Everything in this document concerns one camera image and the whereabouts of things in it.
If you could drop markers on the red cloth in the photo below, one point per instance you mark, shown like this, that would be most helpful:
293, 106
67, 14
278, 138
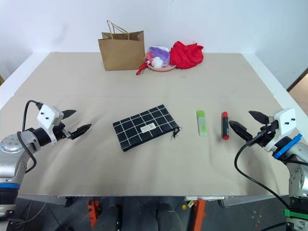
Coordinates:
186, 55

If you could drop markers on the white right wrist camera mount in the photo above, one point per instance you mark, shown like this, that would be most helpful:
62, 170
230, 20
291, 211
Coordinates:
286, 119

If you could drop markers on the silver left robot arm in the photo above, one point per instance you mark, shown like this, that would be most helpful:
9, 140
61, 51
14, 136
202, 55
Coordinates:
14, 154

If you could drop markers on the grey metal table frame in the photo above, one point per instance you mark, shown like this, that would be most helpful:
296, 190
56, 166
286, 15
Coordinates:
250, 201

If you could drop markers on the orange table clamp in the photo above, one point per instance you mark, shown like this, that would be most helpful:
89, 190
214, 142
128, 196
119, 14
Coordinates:
199, 214
92, 211

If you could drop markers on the dark rounded shape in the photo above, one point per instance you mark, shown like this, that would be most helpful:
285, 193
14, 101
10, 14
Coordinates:
169, 217

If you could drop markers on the red and black marker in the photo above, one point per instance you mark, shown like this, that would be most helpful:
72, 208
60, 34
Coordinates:
225, 126

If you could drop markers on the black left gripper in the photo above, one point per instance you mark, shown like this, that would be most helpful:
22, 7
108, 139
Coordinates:
60, 133

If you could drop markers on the white fluffy ball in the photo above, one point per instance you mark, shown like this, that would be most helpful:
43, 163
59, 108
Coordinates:
157, 62

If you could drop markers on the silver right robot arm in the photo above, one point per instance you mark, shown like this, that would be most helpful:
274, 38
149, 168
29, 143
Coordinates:
297, 173

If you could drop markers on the beige table cover cloth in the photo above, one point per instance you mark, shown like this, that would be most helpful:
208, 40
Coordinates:
154, 96

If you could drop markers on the black grid pencil pouch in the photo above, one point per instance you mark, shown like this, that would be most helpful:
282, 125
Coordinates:
144, 127

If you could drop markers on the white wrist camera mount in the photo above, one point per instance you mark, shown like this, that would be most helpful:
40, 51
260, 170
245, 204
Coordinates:
48, 115
286, 119

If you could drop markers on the brown paper bag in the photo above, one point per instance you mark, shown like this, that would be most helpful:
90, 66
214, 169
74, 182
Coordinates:
121, 53

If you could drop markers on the green highlighter pen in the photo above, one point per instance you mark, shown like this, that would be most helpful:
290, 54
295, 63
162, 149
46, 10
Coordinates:
202, 122

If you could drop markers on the small yellow ball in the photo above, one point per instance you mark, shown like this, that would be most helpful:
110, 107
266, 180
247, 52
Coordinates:
184, 206

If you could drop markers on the pink plate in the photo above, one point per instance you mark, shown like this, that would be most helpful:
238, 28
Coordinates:
161, 69

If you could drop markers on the purple and white pouch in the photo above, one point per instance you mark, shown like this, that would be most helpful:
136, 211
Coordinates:
160, 53

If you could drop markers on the blue right wrist clamp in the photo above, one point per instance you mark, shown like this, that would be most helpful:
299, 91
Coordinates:
288, 145

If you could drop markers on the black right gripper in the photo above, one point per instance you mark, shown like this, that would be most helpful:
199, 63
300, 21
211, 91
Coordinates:
268, 134

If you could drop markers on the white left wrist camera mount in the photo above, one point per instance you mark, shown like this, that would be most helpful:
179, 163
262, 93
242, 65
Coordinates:
48, 115

